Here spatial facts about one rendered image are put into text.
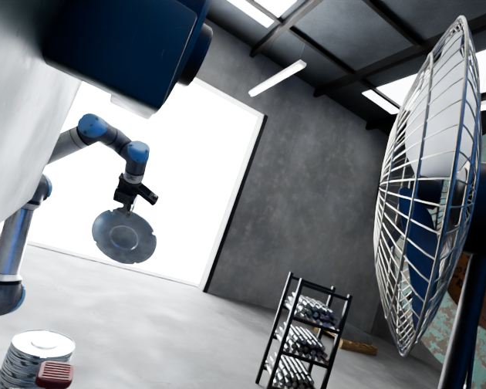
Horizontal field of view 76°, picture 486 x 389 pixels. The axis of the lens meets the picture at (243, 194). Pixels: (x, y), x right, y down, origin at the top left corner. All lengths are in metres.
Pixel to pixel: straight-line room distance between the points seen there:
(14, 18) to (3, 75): 0.04
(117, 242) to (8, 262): 0.39
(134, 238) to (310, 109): 5.43
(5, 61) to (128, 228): 1.21
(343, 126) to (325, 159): 0.84
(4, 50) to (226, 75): 5.54
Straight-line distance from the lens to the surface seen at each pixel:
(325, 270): 6.80
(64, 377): 0.74
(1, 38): 0.25
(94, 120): 1.10
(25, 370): 1.96
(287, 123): 6.13
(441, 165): 0.64
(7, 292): 1.41
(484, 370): 1.15
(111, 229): 1.47
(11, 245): 1.40
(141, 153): 1.14
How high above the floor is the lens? 1.11
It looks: 7 degrees up
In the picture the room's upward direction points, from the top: 19 degrees clockwise
